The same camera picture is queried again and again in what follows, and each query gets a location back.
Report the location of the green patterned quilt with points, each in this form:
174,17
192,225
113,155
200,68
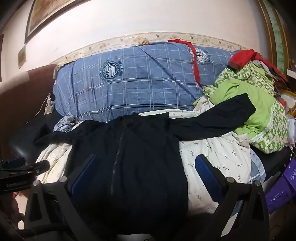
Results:
245,104

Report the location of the purple bag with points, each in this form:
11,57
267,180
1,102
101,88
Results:
282,185

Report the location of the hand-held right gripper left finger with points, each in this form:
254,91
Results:
82,172

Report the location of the gold and green frame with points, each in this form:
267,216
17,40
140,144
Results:
275,27

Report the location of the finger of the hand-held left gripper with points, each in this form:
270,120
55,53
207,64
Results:
40,166
12,162

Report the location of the dark striped clothes pile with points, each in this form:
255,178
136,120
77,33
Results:
274,71

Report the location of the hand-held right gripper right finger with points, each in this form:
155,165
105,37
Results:
205,177

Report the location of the small wall plaque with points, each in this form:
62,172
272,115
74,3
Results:
22,56

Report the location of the blue plaid shirt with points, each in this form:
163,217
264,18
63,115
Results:
138,88

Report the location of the large framed wall picture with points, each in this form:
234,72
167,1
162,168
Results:
46,11

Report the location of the black zip jacket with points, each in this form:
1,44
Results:
143,162

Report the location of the white leaf print blanket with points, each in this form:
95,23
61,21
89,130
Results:
219,153

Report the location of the grey striped cloth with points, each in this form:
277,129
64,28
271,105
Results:
63,124

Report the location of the red garment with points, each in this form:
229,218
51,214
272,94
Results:
242,56

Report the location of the person's left hand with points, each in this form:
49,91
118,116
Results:
11,207

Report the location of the brown headboard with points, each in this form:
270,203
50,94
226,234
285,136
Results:
20,92

